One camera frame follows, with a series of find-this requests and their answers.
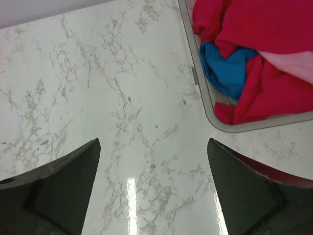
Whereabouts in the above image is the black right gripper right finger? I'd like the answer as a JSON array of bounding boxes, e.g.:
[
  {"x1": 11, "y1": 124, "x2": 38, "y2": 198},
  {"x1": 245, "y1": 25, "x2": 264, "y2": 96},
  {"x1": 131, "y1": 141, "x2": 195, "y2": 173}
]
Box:
[{"x1": 207, "y1": 139, "x2": 313, "y2": 235}]

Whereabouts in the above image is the blue t shirt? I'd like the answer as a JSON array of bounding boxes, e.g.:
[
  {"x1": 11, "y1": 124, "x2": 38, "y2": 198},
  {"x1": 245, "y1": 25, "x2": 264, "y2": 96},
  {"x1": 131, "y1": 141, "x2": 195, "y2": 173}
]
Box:
[{"x1": 199, "y1": 42, "x2": 258, "y2": 100}]

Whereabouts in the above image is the grey plastic bin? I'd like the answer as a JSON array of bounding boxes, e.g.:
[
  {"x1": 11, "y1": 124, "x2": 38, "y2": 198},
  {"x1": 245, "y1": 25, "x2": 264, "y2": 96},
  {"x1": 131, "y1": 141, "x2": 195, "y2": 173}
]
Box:
[{"x1": 178, "y1": 0, "x2": 313, "y2": 133}]

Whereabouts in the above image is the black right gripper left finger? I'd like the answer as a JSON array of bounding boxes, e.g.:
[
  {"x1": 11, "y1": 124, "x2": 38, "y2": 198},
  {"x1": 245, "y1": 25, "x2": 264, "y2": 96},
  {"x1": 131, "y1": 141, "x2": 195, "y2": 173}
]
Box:
[{"x1": 0, "y1": 139, "x2": 101, "y2": 235}]

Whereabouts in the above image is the magenta red t shirt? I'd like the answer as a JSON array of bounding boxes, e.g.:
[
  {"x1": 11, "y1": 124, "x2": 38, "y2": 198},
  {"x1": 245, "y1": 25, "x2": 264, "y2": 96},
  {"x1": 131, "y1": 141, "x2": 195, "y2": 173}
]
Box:
[{"x1": 191, "y1": 0, "x2": 313, "y2": 125}]

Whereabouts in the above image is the light pink t shirt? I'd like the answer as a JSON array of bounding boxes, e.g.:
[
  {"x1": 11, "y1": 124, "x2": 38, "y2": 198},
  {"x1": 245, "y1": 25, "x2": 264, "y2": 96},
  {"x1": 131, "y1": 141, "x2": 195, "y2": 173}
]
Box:
[{"x1": 259, "y1": 51, "x2": 313, "y2": 84}]

